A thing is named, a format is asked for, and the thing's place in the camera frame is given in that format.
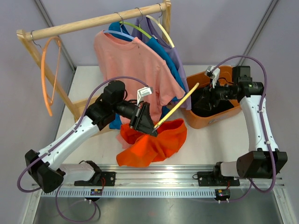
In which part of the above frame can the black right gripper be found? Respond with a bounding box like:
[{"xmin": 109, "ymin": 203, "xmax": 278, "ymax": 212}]
[{"xmin": 195, "ymin": 78, "xmax": 237, "ymax": 111}]

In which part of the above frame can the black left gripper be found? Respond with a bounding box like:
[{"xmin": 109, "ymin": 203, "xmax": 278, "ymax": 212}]
[{"xmin": 113, "ymin": 100, "xmax": 158, "ymax": 137}]

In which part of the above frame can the black t shirt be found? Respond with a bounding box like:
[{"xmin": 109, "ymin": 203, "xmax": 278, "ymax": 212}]
[{"xmin": 191, "ymin": 87, "xmax": 234, "ymax": 117}]

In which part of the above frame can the yellow clothes hanger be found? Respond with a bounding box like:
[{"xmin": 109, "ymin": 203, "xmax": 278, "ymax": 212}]
[{"xmin": 152, "ymin": 83, "xmax": 199, "ymax": 132}]

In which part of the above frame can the orange t shirt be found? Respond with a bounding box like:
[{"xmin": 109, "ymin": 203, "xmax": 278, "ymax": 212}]
[{"xmin": 116, "ymin": 119, "xmax": 187, "ymax": 168}]

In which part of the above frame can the orange clothes hanger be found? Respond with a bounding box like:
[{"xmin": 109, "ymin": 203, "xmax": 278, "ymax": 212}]
[{"xmin": 29, "ymin": 30, "xmax": 64, "ymax": 117}]

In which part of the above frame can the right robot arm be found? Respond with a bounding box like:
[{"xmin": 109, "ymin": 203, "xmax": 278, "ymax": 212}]
[{"xmin": 194, "ymin": 66, "xmax": 288, "ymax": 186}]

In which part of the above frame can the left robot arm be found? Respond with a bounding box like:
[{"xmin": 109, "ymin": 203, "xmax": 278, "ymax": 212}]
[{"xmin": 25, "ymin": 78, "xmax": 158, "ymax": 193}]

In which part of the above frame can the pink t shirt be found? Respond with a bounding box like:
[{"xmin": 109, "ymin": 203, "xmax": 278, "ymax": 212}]
[{"xmin": 94, "ymin": 31, "xmax": 185, "ymax": 123}]

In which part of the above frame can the cream clothes hanger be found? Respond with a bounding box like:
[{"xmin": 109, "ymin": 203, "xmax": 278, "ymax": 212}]
[{"xmin": 146, "ymin": 3, "xmax": 175, "ymax": 48}]

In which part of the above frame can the light blue clothes hanger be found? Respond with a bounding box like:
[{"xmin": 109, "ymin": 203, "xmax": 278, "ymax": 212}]
[{"xmin": 102, "ymin": 12, "xmax": 135, "ymax": 40}]

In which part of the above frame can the green clothes hanger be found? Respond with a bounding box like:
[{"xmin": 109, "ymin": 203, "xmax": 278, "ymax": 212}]
[{"xmin": 120, "ymin": 21, "xmax": 152, "ymax": 39}]

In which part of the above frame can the lavender t shirt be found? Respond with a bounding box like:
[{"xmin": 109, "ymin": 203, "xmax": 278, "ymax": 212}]
[{"xmin": 132, "ymin": 17, "xmax": 192, "ymax": 110}]

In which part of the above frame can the blue t shirt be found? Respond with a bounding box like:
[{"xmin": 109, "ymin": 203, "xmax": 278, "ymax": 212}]
[{"xmin": 108, "ymin": 22, "xmax": 187, "ymax": 130}]

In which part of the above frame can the orange plastic basket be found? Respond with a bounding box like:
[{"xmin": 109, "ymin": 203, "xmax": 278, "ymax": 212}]
[{"xmin": 181, "ymin": 65, "xmax": 241, "ymax": 129}]

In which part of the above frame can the wooden tray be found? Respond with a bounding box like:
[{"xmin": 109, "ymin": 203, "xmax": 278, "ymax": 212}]
[{"xmin": 73, "ymin": 97, "xmax": 97, "ymax": 116}]

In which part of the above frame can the wooden clothes rack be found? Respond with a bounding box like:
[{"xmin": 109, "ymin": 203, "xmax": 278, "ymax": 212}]
[{"xmin": 16, "ymin": 0, "xmax": 171, "ymax": 121}]

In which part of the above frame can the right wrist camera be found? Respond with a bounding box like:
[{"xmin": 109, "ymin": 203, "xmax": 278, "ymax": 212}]
[{"xmin": 205, "ymin": 66, "xmax": 221, "ymax": 88}]

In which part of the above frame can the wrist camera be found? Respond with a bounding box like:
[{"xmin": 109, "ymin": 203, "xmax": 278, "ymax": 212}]
[
  {"xmin": 137, "ymin": 86, "xmax": 153, "ymax": 105},
  {"xmin": 205, "ymin": 66, "xmax": 221, "ymax": 88}
]

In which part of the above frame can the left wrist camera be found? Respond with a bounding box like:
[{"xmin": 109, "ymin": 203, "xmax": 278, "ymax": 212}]
[{"xmin": 137, "ymin": 86, "xmax": 153, "ymax": 105}]

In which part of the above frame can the aluminium mounting rail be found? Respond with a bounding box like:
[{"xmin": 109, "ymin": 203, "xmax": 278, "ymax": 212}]
[{"xmin": 30, "ymin": 164, "xmax": 285, "ymax": 199}]

